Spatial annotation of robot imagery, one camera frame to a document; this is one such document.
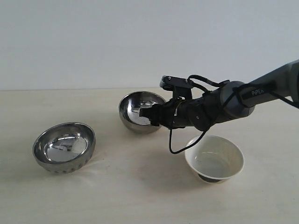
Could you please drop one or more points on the ribbed stainless steel bowl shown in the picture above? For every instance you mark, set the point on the ribbed stainless steel bowl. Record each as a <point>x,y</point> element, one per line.
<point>64,148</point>

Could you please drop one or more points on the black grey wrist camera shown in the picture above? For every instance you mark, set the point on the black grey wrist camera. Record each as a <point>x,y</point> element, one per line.
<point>179,87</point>

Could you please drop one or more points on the smooth stainless steel bowl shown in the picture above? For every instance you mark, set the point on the smooth stainless steel bowl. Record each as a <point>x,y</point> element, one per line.
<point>130,106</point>

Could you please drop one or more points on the white ceramic bowl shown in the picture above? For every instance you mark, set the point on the white ceramic bowl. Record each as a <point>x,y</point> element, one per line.
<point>214,159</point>

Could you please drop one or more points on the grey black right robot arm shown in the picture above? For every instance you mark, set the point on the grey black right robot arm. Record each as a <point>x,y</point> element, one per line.
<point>199,102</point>

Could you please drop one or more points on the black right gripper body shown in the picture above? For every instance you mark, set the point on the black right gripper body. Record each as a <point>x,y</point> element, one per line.
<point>166,113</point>

